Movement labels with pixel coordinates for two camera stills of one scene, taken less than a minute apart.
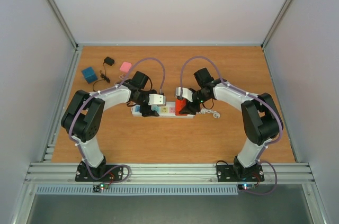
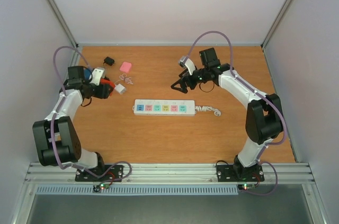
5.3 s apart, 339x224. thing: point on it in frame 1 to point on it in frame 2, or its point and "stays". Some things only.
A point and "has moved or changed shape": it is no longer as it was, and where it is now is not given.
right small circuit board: [246, 186] stays
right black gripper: [192, 108] to [188, 80]
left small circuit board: [97, 188] stays
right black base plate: [238, 173] stays
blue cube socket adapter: [89, 74] stays
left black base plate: [81, 173] stays
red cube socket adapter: [180, 104] has moved or changed shape
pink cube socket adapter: [125, 66] stays
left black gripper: [148, 112] to [104, 92]
